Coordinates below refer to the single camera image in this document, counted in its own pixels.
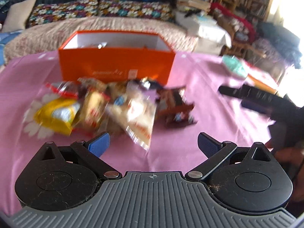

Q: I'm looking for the yellow snack bag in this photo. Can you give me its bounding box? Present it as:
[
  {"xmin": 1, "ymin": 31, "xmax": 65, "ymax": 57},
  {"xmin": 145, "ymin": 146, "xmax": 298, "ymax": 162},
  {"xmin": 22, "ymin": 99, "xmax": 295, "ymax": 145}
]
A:
[{"xmin": 34, "ymin": 98, "xmax": 81, "ymax": 136}]

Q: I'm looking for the brown red snack packet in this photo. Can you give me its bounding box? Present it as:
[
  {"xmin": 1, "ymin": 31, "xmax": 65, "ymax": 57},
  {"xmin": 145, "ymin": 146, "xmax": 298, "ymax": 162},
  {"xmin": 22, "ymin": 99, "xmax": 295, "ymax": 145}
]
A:
[{"xmin": 156, "ymin": 86, "xmax": 197, "ymax": 128}]

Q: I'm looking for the white biscuit snack bag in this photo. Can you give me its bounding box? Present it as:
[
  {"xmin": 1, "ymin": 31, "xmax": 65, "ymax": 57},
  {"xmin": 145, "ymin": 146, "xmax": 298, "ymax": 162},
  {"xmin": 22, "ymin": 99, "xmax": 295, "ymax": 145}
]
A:
[{"xmin": 106, "ymin": 81, "xmax": 157, "ymax": 150}]

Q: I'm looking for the cracker packet red green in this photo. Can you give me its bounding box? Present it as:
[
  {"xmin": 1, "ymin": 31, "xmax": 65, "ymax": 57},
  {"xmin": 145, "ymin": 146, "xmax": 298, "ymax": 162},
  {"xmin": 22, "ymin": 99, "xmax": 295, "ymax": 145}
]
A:
[{"xmin": 45, "ymin": 81, "xmax": 78, "ymax": 99}]

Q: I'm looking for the beige nut snack packet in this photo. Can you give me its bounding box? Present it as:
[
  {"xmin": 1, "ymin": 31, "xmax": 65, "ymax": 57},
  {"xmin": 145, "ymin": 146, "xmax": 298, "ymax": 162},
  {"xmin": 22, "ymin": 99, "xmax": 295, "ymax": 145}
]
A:
[{"xmin": 78, "ymin": 77, "xmax": 107, "ymax": 92}]

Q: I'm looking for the dark purple snack packet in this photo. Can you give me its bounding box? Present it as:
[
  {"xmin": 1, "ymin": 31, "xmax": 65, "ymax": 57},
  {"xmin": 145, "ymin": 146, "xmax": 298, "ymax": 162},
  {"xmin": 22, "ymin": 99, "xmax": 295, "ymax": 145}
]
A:
[{"xmin": 133, "ymin": 77, "xmax": 164, "ymax": 91}]

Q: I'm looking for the green tissue pack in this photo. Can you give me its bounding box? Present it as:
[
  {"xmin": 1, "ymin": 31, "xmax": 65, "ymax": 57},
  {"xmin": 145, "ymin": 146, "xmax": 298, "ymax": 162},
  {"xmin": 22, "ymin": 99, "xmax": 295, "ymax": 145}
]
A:
[{"xmin": 222, "ymin": 55, "xmax": 249, "ymax": 79}]

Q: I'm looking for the pink floral tablecloth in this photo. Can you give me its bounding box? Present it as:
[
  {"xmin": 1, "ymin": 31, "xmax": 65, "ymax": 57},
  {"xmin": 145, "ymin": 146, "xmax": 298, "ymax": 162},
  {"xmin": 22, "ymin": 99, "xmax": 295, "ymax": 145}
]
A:
[{"xmin": 0, "ymin": 50, "xmax": 293, "ymax": 217}]

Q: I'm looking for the wicker chair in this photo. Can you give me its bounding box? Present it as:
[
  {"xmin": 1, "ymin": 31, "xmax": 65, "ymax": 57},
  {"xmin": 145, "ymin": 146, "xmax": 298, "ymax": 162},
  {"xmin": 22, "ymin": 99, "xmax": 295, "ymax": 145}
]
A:
[{"xmin": 211, "ymin": 8, "xmax": 266, "ymax": 59}]

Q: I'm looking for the white draped side table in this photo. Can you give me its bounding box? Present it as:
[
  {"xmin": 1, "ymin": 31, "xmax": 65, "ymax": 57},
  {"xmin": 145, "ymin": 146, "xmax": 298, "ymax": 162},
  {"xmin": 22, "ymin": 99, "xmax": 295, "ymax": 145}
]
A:
[{"xmin": 175, "ymin": 11, "xmax": 232, "ymax": 56}]

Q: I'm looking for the orange cardboard shoe box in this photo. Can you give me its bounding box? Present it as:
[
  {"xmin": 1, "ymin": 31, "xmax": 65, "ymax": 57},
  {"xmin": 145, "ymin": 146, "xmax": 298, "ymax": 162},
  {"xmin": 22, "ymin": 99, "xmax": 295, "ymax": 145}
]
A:
[{"xmin": 58, "ymin": 30, "xmax": 176, "ymax": 85}]

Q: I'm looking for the beige quilted sofa cover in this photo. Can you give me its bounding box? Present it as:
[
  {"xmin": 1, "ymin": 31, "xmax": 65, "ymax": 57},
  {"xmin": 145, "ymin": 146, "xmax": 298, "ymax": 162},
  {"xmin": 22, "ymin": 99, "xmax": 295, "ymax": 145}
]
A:
[{"xmin": 3, "ymin": 16, "xmax": 199, "ymax": 63}]

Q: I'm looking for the right floral cushion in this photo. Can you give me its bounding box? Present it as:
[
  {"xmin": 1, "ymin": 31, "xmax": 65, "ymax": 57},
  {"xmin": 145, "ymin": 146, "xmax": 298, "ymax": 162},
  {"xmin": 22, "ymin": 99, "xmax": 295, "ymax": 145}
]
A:
[{"xmin": 98, "ymin": 0, "xmax": 175, "ymax": 23}]

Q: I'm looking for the floral cushion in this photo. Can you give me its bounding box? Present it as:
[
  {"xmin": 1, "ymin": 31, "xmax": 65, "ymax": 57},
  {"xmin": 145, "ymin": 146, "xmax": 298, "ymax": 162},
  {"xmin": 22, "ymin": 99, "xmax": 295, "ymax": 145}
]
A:
[
  {"xmin": 27, "ymin": 0, "xmax": 98, "ymax": 27},
  {"xmin": 98, "ymin": 0, "xmax": 175, "ymax": 23}
]

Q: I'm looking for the left floral cushion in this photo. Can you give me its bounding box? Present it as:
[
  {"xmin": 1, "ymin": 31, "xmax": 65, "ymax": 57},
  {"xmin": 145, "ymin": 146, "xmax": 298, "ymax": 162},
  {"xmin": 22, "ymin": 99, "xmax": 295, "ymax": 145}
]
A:
[{"xmin": 27, "ymin": 0, "xmax": 98, "ymax": 27}]

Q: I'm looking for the beige plain pillow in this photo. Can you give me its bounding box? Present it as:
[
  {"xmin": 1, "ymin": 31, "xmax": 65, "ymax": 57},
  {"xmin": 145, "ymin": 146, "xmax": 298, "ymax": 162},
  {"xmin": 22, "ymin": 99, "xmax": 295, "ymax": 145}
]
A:
[{"xmin": 2, "ymin": 0, "xmax": 36, "ymax": 32}]

